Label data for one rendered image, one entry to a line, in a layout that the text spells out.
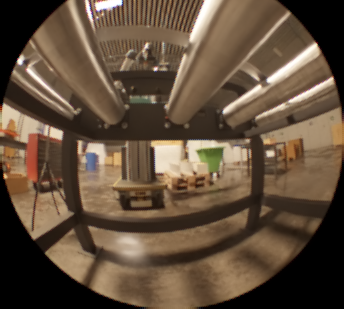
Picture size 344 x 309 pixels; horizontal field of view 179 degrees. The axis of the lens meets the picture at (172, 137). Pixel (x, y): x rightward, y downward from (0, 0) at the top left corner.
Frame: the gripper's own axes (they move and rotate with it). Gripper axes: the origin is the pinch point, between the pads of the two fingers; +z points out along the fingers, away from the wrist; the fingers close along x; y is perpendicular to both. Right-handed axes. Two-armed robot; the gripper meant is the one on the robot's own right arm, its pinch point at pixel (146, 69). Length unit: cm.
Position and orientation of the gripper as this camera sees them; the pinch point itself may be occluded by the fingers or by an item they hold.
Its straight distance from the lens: 87.5
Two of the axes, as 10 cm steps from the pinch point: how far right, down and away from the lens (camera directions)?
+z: 0.4, 9.8, -1.9
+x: -9.8, 0.0, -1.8
